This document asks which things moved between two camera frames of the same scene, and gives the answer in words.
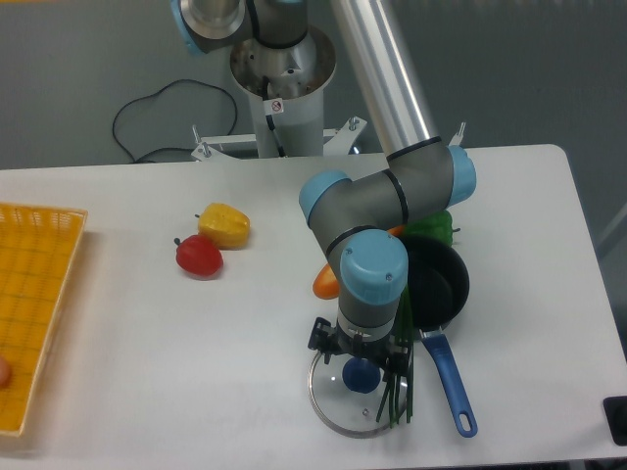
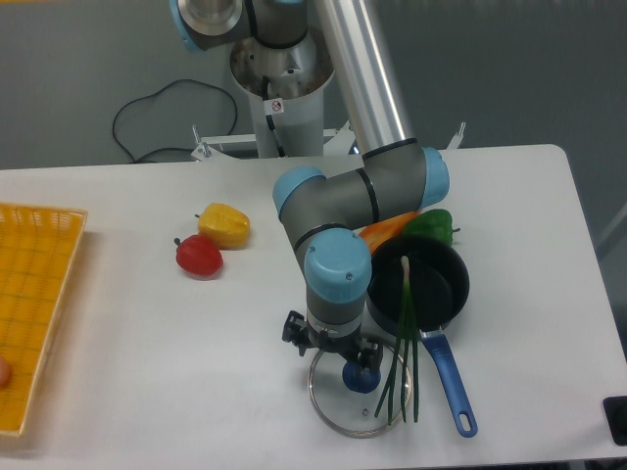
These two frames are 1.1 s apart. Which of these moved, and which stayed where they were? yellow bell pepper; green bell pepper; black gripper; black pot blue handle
Moved: black gripper
Stayed: yellow bell pepper; green bell pepper; black pot blue handle
